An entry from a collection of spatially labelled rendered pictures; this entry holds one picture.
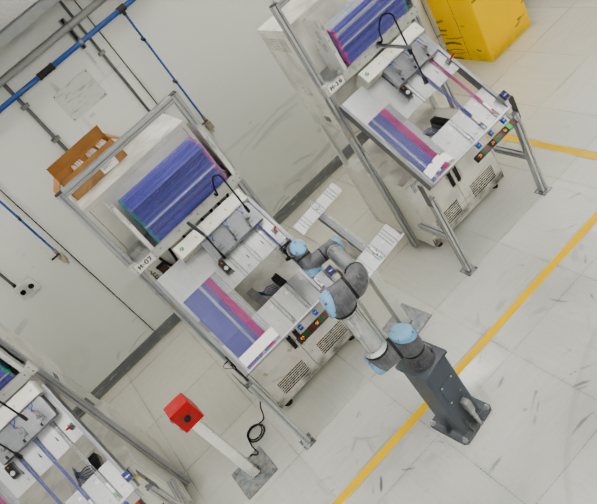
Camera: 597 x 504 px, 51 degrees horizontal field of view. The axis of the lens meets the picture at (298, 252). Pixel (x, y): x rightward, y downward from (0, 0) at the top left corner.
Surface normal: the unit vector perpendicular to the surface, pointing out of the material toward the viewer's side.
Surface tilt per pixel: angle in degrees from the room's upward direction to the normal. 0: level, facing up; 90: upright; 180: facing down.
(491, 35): 90
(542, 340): 0
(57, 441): 47
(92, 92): 90
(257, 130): 90
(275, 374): 90
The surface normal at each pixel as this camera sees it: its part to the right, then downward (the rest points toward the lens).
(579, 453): -0.50, -0.65
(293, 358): 0.51, 0.31
